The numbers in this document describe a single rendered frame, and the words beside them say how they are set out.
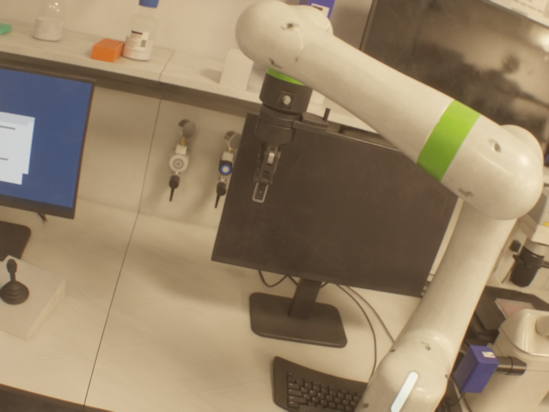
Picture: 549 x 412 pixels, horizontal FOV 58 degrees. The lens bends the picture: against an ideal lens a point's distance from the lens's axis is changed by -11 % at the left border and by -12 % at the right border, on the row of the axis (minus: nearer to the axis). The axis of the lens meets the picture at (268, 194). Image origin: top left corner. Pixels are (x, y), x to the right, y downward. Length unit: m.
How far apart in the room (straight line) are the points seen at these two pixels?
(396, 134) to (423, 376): 0.40
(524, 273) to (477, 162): 0.73
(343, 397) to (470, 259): 0.47
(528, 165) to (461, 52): 0.91
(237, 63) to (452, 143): 0.77
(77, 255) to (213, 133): 0.55
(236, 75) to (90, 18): 0.60
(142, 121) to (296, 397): 0.94
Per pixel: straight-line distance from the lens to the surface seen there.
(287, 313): 1.47
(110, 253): 1.55
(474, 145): 0.75
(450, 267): 0.99
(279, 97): 0.98
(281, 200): 1.22
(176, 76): 1.39
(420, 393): 0.91
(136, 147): 1.71
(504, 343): 1.33
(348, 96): 0.80
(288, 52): 0.83
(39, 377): 1.14
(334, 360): 1.38
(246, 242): 1.25
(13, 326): 1.22
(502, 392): 1.36
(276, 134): 1.01
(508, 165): 0.75
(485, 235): 0.95
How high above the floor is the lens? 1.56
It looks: 22 degrees down
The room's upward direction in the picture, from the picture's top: 16 degrees clockwise
